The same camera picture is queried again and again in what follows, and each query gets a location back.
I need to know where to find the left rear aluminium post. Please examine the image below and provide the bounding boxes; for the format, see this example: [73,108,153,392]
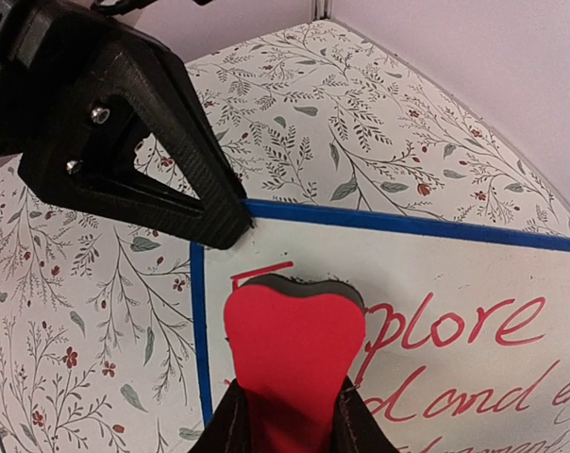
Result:
[310,0,334,21]

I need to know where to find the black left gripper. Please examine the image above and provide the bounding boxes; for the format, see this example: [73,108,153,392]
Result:
[0,1,58,156]

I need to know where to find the small whiteboard blue frame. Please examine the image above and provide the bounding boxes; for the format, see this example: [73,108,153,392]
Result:
[190,200,570,452]

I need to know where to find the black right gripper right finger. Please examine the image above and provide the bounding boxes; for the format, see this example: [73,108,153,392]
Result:
[329,377,397,453]

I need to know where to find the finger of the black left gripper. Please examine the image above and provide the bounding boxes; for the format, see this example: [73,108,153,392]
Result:
[18,8,251,248]

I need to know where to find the red whiteboard eraser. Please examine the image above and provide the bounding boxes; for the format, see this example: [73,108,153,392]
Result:
[224,274,366,452]

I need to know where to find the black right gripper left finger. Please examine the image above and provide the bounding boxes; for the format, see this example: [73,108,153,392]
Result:
[189,379,252,453]

